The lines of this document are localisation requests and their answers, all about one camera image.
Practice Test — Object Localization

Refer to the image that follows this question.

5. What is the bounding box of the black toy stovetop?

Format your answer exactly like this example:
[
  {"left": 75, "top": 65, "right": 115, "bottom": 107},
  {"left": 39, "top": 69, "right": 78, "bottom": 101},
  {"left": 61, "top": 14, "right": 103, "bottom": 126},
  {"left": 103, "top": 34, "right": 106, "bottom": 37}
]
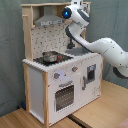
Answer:
[{"left": 34, "top": 54, "right": 70, "bottom": 66}]

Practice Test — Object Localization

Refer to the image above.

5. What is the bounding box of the white fridge door with dispenser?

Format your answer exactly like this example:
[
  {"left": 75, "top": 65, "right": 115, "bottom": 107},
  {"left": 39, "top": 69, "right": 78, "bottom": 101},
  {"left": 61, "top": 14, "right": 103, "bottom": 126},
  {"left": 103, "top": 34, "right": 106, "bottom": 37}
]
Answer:
[{"left": 80, "top": 56, "right": 102, "bottom": 106}]

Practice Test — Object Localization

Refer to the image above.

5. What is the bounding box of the left red stove knob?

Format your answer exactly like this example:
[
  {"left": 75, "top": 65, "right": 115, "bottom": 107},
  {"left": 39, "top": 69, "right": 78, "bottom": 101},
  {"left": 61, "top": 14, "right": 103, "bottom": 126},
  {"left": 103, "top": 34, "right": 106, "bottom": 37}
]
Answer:
[{"left": 54, "top": 73, "right": 60, "bottom": 79}]

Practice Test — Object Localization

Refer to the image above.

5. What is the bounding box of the white oven door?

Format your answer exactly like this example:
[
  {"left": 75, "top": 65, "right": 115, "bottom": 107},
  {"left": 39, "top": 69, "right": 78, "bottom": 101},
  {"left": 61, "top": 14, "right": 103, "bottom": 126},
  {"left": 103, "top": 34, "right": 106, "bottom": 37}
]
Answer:
[{"left": 49, "top": 78, "right": 79, "bottom": 124}]

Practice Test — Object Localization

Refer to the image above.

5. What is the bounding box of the grey toy sink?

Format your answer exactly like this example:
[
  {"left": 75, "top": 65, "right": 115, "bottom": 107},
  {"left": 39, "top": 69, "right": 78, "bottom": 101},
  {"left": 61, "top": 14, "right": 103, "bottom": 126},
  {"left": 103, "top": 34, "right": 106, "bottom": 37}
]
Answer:
[{"left": 66, "top": 47, "right": 89, "bottom": 56}]

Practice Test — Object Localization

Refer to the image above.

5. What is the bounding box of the grey range hood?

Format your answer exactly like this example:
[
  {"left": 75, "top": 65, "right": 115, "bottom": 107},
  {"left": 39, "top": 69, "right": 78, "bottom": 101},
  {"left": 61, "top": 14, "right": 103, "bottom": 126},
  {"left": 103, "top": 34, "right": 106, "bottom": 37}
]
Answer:
[{"left": 34, "top": 6, "right": 64, "bottom": 27}]

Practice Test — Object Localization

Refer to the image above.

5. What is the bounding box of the black toy faucet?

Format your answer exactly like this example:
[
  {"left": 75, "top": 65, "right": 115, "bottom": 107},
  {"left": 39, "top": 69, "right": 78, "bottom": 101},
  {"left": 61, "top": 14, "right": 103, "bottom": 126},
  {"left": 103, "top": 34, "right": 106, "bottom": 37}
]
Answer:
[{"left": 67, "top": 38, "right": 75, "bottom": 49}]

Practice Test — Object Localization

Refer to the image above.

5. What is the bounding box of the silver toy pot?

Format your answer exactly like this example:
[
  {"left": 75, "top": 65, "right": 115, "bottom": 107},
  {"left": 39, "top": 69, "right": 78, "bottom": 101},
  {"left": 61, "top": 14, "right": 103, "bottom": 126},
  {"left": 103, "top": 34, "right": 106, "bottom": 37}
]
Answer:
[{"left": 42, "top": 51, "right": 58, "bottom": 62}]

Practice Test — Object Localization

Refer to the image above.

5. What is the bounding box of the wooden toy kitchen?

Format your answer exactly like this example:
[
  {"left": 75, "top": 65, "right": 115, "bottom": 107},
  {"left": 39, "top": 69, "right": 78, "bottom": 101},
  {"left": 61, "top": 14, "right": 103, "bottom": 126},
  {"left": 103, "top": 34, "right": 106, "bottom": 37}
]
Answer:
[{"left": 22, "top": 3, "right": 102, "bottom": 128}]

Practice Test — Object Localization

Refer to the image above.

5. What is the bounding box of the right red stove knob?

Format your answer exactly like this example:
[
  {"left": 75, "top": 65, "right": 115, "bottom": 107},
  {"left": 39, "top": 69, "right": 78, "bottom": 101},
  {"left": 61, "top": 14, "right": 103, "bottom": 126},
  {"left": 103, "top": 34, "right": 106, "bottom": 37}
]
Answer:
[{"left": 72, "top": 67, "right": 78, "bottom": 72}]

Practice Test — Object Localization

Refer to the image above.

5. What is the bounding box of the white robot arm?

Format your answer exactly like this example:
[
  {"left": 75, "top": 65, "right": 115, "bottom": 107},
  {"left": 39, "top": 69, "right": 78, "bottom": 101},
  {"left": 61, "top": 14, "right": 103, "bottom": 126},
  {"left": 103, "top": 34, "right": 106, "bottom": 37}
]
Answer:
[{"left": 62, "top": 0, "right": 128, "bottom": 79}]

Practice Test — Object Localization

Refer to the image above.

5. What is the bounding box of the red stove knob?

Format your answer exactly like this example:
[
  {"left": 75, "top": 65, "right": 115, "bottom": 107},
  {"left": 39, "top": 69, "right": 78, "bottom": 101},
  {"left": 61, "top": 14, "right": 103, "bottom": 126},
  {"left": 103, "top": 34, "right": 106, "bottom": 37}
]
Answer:
[
  {"left": 54, "top": 73, "right": 60, "bottom": 79},
  {"left": 72, "top": 67, "right": 78, "bottom": 72}
]

